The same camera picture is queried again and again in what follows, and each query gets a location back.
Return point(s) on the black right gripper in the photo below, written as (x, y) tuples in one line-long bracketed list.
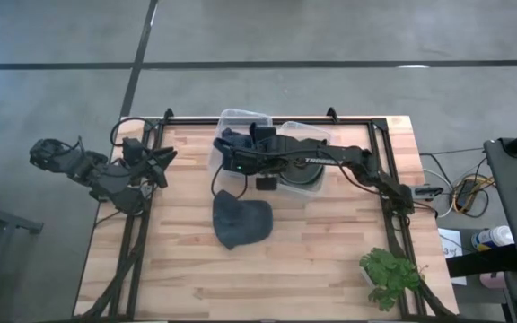
[(245, 159)]

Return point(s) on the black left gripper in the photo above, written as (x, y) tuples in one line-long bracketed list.
[(135, 154)]

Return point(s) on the dark blue cap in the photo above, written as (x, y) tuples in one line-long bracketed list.
[(236, 137)]

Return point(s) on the washed dark grey cap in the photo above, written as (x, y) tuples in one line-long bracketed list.
[(240, 222)]

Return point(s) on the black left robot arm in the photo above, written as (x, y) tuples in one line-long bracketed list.
[(101, 175)]

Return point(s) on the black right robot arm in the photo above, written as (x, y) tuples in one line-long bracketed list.
[(353, 157)]

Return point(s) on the dark green cap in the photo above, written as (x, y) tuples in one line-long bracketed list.
[(305, 175)]

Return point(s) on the clear plastic bin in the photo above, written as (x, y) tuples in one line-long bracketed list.
[(308, 130), (240, 117)]

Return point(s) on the black power strip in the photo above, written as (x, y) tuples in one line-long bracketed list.
[(424, 192)]

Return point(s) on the green potted plant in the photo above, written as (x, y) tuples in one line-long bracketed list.
[(388, 273)]

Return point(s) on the white paper sheet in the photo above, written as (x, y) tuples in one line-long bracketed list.
[(453, 258)]

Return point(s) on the white spray can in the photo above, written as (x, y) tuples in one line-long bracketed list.
[(492, 238)]

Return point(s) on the pink object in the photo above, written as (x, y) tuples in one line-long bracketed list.
[(492, 280)]

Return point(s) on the black metal table frame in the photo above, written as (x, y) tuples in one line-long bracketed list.
[(186, 121)]

